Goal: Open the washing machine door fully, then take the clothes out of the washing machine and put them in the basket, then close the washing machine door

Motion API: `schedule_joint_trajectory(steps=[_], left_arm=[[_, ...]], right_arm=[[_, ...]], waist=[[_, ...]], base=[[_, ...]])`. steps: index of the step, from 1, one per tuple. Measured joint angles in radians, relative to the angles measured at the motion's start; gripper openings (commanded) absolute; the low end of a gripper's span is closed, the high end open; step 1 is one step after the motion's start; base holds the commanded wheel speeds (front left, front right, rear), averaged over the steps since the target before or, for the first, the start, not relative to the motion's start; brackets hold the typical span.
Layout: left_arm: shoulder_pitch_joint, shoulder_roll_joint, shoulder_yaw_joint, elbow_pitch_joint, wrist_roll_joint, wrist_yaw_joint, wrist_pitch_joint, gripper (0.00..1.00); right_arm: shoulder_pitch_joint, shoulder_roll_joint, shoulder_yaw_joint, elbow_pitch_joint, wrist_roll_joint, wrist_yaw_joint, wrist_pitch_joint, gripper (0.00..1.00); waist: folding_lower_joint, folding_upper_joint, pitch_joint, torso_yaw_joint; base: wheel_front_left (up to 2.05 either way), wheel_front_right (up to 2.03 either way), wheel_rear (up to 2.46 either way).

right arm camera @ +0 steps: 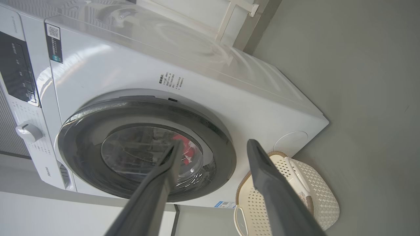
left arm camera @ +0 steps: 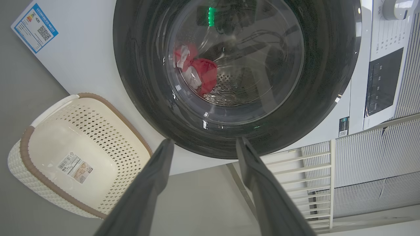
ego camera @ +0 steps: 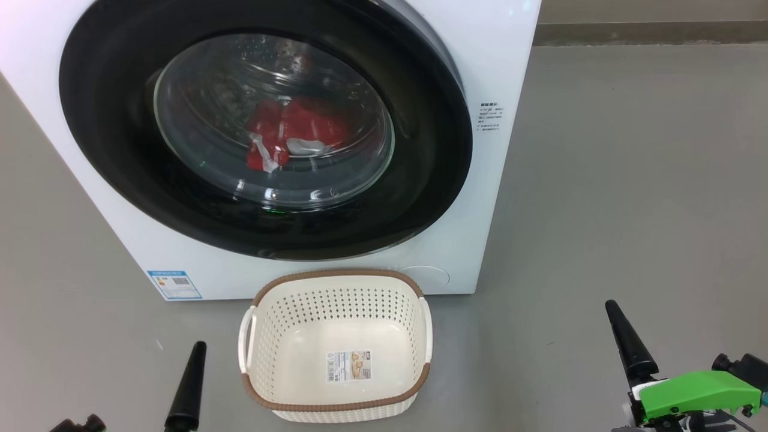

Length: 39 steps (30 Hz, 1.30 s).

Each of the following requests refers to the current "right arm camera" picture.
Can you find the black QR code sticker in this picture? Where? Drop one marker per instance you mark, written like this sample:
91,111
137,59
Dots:
54,42

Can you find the white front-load washing machine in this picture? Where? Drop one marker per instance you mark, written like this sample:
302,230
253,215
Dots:
131,65

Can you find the blue energy label sticker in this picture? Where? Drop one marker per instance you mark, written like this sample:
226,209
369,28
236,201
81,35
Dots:
224,205

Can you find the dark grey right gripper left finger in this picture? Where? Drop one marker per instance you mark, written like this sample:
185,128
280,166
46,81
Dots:
151,200

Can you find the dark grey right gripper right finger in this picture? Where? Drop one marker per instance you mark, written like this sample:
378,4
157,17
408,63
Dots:
279,203

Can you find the round white filter cover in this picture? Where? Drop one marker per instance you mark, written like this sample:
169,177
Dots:
290,141

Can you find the white washing machine dial knob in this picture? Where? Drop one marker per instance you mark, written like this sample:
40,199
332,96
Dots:
29,132

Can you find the cream perforated laundry basket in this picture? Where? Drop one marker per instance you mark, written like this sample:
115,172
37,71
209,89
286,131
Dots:
321,196

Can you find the black washing machine display panel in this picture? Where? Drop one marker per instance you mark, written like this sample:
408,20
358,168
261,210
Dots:
16,72

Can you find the red and white garment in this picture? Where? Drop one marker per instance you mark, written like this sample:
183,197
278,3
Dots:
187,147

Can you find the white metal railing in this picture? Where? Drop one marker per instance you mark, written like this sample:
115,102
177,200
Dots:
229,16

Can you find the dark round glass washer door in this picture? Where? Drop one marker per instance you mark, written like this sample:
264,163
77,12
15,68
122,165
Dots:
82,137

